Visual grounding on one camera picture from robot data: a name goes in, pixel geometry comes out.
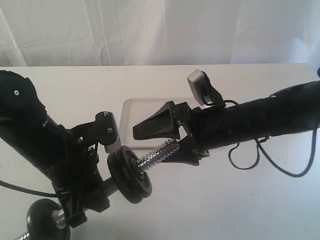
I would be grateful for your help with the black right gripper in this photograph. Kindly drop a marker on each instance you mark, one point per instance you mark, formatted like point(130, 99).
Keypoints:
point(205, 130)

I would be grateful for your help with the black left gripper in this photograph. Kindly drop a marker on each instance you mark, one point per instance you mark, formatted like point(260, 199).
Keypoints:
point(77, 173)

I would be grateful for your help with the chrome threaded dumbbell bar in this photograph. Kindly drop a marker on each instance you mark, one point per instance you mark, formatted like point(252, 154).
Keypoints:
point(145, 163)

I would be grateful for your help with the black end weight plate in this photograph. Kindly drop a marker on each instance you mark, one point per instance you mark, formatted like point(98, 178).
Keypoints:
point(40, 222)

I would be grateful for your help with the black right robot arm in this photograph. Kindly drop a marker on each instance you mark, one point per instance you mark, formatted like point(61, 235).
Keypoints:
point(295, 109)

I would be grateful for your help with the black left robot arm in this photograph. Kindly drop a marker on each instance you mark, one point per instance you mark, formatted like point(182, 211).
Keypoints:
point(25, 124)

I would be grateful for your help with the white curtain backdrop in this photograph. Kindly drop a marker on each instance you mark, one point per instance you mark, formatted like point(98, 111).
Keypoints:
point(158, 32)

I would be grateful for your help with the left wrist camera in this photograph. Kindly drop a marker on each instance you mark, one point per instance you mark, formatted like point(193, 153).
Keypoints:
point(110, 132)

